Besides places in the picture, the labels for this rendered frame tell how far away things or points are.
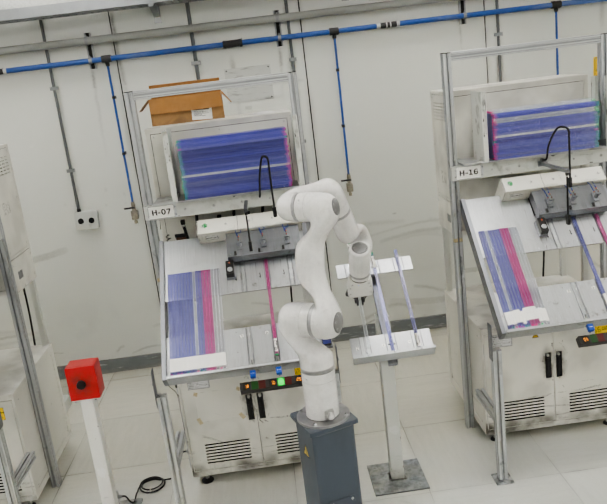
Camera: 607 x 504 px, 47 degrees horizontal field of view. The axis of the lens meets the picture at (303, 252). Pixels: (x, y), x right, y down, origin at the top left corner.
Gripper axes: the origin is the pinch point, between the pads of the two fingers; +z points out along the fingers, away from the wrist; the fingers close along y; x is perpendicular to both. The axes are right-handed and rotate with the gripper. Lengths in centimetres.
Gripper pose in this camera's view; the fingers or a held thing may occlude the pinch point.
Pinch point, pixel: (359, 300)
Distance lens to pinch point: 292.4
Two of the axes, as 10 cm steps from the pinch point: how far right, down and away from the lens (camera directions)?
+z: 0.6, 6.9, 7.3
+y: 9.9, -1.3, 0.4
